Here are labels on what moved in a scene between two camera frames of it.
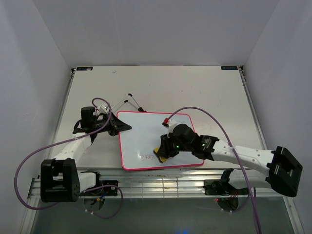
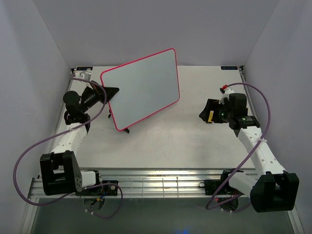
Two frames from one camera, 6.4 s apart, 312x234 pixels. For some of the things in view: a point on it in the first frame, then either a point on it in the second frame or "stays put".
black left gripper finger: [119, 126] -> [110, 92]
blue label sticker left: [84, 68] stays put
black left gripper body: [109, 127] -> [92, 97]
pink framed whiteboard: [138, 144] -> [146, 87]
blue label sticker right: [229, 68] stays put
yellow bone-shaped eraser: [162, 159] -> [210, 116]
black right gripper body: [172, 146] -> [221, 112]
